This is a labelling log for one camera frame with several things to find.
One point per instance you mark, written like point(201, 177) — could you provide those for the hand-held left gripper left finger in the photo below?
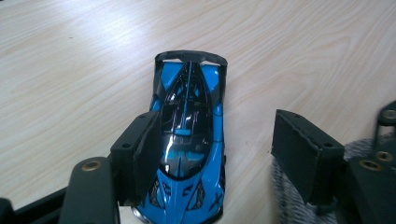
point(137, 158)

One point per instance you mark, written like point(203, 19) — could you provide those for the grey cloth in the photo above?
point(292, 199)

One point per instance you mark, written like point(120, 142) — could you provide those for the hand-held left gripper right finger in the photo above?
point(306, 155)

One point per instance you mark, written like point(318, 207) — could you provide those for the blue toy car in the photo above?
point(190, 133)

